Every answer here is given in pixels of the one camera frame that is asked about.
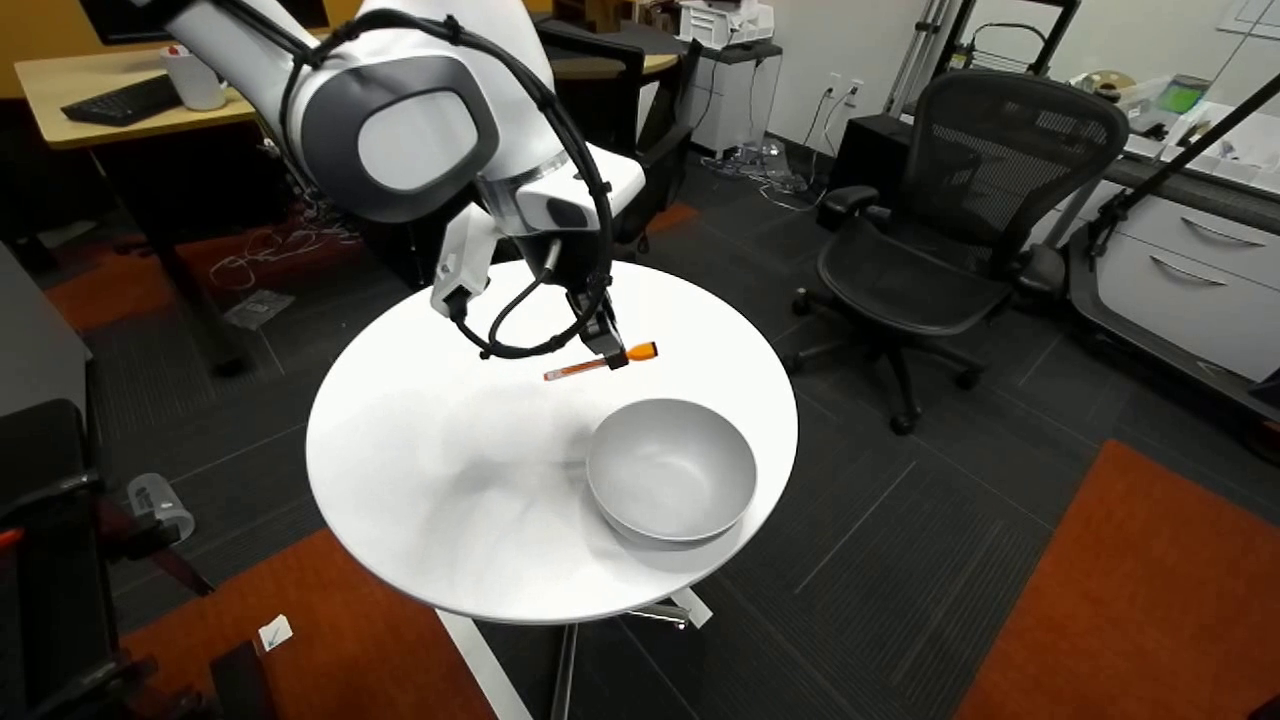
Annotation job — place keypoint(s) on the wooden desk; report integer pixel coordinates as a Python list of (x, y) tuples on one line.
[(58, 83)]

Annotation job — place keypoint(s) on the white drawer cabinet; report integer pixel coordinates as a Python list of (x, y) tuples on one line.
[(1202, 281)]

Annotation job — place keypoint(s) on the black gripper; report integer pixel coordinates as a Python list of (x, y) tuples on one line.
[(585, 284)]

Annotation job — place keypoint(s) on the orange pen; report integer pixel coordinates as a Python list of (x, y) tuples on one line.
[(636, 353)]

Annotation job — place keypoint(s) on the round white table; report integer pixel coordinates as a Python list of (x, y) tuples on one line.
[(461, 482)]

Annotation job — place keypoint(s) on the black keyboard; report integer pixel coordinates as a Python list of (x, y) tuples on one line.
[(125, 107)]

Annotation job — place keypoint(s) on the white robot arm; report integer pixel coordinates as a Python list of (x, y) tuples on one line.
[(442, 110)]

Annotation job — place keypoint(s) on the black mesh office chair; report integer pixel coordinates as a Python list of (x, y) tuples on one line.
[(930, 260)]

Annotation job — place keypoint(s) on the grey bowl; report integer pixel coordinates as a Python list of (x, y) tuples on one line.
[(670, 470)]

